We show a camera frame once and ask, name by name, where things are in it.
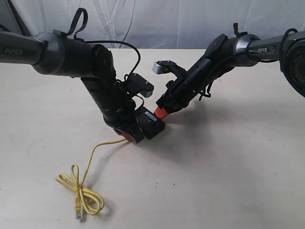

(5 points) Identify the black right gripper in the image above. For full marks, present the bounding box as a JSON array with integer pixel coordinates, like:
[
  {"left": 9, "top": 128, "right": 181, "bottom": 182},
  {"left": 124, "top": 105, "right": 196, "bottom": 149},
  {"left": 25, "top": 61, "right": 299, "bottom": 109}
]
[{"left": 154, "top": 80, "right": 202, "bottom": 118}]

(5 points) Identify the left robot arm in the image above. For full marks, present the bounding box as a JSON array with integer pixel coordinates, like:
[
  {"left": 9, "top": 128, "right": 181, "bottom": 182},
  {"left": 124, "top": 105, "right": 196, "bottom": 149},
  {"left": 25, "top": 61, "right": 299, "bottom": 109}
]
[{"left": 0, "top": 30, "right": 144, "bottom": 143}]

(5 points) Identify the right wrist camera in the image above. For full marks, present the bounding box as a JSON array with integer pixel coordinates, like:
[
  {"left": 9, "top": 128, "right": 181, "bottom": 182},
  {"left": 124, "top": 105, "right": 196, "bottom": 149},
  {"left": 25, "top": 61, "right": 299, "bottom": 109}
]
[{"left": 152, "top": 60, "right": 177, "bottom": 74}]

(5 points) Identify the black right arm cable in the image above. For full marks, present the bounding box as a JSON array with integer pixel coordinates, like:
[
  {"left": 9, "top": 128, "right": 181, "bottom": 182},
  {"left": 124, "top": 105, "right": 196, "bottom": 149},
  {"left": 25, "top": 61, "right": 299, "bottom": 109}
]
[{"left": 200, "top": 22, "right": 305, "bottom": 100}]

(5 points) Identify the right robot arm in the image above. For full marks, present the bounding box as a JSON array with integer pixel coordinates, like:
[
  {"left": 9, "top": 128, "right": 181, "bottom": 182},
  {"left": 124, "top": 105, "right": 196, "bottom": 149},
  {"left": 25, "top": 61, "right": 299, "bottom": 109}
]
[{"left": 153, "top": 23, "right": 305, "bottom": 119}]

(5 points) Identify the small black box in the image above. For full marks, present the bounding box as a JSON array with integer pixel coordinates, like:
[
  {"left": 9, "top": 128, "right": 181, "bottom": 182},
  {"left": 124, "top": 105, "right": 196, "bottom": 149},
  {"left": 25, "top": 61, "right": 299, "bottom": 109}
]
[{"left": 136, "top": 107, "right": 165, "bottom": 140}]

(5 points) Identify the white backdrop curtain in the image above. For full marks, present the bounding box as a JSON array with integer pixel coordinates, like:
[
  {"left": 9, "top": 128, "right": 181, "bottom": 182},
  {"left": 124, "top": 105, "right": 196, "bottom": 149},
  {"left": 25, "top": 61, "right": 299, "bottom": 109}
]
[{"left": 0, "top": 0, "right": 305, "bottom": 49}]

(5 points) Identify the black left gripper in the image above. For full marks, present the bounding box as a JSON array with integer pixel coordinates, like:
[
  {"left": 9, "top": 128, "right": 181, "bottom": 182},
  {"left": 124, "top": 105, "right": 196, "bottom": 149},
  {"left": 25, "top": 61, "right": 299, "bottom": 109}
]
[{"left": 103, "top": 100, "right": 144, "bottom": 143}]

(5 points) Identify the yellow ethernet cable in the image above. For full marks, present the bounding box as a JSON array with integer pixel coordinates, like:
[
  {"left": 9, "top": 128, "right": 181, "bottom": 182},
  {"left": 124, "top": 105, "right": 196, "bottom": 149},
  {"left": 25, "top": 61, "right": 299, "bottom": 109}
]
[{"left": 55, "top": 139, "right": 127, "bottom": 214}]

